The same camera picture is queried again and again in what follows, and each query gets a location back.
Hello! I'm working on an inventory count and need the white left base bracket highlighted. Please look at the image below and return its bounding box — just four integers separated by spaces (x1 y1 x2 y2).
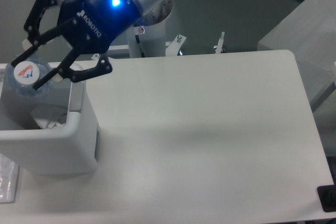
90 45 131 61

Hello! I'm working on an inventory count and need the white right base bracket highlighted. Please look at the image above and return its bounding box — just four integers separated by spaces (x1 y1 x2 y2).
165 34 187 57

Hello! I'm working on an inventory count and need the white plastic wrapper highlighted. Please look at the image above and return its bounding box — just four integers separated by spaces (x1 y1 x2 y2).
30 104 68 130

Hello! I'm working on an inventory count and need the crushed clear plastic bottle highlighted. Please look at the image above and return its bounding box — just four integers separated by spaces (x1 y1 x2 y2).
4 54 54 98

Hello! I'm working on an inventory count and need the white base bracket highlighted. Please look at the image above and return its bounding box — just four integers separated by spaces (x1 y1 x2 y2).
165 34 187 57
90 45 131 61

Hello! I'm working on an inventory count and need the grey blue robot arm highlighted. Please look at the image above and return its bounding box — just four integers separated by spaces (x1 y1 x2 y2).
12 0 163 90

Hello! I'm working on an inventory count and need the white far right clamp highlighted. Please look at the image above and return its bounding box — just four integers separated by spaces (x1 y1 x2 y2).
213 31 226 54

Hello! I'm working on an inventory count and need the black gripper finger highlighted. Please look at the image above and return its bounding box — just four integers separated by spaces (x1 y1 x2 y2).
33 49 113 90
11 0 74 67

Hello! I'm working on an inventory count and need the white trash can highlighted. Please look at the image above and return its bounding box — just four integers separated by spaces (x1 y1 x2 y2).
1 68 99 175

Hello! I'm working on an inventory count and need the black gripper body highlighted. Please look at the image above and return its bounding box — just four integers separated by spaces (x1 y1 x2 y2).
57 0 140 54

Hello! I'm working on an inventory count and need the black device at table edge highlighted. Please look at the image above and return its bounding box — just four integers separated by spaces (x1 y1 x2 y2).
317 185 335 212

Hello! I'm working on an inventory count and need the white covered side table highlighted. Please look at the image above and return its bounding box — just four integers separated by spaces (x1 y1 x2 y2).
257 0 335 111

